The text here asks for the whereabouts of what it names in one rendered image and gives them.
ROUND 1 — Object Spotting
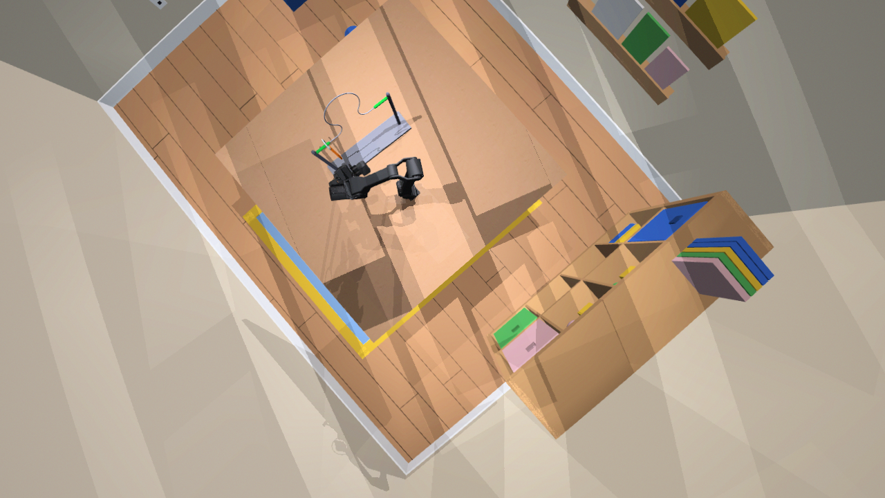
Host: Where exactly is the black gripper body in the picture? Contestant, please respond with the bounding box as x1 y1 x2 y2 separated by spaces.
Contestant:
329 160 371 187

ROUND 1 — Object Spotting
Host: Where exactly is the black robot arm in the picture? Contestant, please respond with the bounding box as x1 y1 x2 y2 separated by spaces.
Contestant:
329 157 424 201

